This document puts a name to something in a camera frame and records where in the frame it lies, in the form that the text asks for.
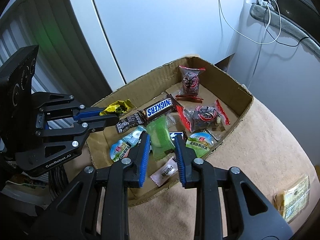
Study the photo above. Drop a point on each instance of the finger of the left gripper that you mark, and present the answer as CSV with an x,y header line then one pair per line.
x,y
82,127
53,106

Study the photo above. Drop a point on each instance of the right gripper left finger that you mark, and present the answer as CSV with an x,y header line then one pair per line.
x,y
95,205

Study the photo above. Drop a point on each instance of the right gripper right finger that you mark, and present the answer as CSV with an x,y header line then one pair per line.
x,y
228,204

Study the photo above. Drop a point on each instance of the clear bag of bread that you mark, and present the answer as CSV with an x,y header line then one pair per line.
x,y
292,201

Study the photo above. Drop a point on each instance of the yellow candy wrapper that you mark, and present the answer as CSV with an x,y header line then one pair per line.
x,y
119,107

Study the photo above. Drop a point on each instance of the teal candy wrapper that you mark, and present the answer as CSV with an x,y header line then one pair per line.
x,y
133,138

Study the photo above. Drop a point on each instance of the black white patterned candy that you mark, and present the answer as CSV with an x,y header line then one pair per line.
x,y
129,122

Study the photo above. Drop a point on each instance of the green snack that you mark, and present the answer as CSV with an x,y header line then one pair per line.
x,y
160,138

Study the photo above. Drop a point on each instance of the large Snickers bar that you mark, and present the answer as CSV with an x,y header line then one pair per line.
x,y
162,107

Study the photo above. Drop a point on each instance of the clear green candy wrapper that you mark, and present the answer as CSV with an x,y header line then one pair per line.
x,y
170,121

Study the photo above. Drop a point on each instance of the pink white candy packet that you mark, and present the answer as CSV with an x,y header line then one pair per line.
x,y
165,172

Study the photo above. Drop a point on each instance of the red date bag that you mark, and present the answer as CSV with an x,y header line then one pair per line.
x,y
203,117
190,84

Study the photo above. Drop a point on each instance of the beige table cloth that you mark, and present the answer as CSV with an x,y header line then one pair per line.
x,y
175,218

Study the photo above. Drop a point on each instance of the brown cardboard box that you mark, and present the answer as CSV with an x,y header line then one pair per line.
x,y
152,87

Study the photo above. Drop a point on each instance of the grey window sill pad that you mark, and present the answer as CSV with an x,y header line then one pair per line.
x,y
260,13

